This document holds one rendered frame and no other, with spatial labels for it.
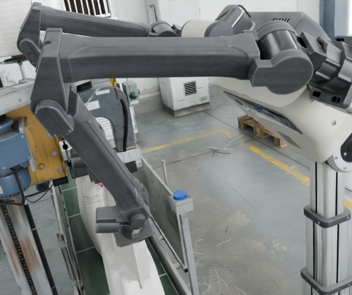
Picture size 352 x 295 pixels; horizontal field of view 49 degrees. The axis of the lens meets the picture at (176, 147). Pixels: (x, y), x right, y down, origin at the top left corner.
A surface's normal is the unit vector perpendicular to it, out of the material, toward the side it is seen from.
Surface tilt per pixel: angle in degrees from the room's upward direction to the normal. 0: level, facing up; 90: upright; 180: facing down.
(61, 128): 117
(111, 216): 29
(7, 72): 90
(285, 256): 0
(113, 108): 90
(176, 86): 90
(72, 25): 107
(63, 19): 102
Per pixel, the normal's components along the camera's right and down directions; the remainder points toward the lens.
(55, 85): 0.11, 0.75
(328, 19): -0.93, 0.26
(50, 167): 0.36, 0.31
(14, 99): 0.85, 0.08
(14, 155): 0.71, 0.17
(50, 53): 0.07, -0.66
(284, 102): -0.70, -0.54
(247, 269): -0.14, -0.91
